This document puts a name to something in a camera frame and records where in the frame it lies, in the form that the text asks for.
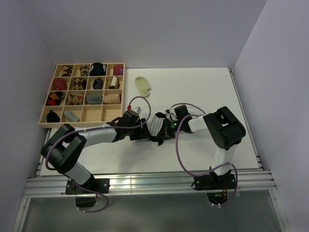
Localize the pink rolled sock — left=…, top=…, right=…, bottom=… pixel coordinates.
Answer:
left=54, top=78, right=67, bottom=91

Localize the dark brown argyle sock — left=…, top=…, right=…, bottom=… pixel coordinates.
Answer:
left=72, top=77, right=87, bottom=90

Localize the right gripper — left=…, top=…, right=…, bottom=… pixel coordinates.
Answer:
left=155, top=117, right=183, bottom=141

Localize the black orange argyle sock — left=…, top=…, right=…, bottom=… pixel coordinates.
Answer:
left=46, top=91, right=63, bottom=106

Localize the beige red argyle sock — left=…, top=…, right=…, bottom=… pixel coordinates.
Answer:
left=67, top=92, right=84, bottom=105

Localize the wooden compartment sock tray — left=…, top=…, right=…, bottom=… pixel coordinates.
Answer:
left=39, top=62, right=126, bottom=128

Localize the white black striped sock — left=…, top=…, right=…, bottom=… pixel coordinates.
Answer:
left=149, top=115, right=166, bottom=137

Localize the brown argyle rolled sock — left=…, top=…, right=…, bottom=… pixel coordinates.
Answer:
left=61, top=65, right=73, bottom=77

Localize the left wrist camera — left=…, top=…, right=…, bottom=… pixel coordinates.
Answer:
left=127, top=105, right=142, bottom=115

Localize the light blue rolled sock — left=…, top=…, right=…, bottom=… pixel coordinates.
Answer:
left=64, top=110, right=80, bottom=122

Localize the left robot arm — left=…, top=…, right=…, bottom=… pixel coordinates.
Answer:
left=41, top=110, right=163, bottom=193

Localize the cream brown rolled sock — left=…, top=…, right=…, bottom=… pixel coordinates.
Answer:
left=108, top=76, right=120, bottom=89

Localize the grey argyle rolled sock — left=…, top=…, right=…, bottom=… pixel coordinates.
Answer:
left=80, top=65, right=90, bottom=76

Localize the pale green ankle sock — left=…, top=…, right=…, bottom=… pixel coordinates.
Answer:
left=135, top=76, right=151, bottom=98

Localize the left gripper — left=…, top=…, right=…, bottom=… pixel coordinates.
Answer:
left=126, top=118, right=151, bottom=141

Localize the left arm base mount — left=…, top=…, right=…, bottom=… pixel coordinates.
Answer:
left=65, top=177, right=110, bottom=213

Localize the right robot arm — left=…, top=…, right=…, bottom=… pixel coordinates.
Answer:
left=149, top=103, right=246, bottom=189

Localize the aluminium rail frame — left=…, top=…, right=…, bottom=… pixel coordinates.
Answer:
left=12, top=128, right=292, bottom=232

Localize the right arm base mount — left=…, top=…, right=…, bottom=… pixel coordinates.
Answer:
left=191, top=171, right=238, bottom=206

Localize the magenta purple rolled sock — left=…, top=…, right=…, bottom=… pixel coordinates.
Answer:
left=113, top=65, right=124, bottom=76

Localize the black blue rolled sock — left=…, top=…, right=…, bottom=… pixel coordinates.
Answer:
left=89, top=62, right=107, bottom=76

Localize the tan rolled sock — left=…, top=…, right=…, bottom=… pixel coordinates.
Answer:
left=103, top=94, right=122, bottom=104

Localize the black white-striped rolled sock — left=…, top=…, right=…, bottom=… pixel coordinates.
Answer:
left=92, top=78, right=104, bottom=90

